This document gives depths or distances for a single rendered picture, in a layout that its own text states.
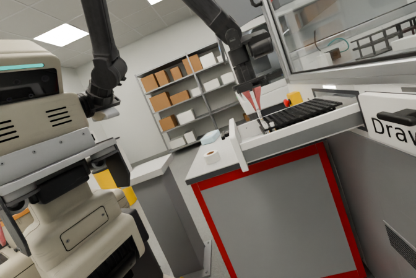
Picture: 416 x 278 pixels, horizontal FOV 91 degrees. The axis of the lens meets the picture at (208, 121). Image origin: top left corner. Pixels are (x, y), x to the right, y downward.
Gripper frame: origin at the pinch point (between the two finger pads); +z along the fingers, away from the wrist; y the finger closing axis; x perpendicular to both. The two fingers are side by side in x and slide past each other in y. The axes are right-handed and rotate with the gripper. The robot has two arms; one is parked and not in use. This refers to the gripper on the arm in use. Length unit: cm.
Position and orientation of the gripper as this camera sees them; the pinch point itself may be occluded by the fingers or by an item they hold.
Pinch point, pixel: (257, 108)
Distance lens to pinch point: 67.0
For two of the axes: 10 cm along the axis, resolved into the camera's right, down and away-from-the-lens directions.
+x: -1.0, 2.0, -9.7
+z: 3.7, 9.2, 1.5
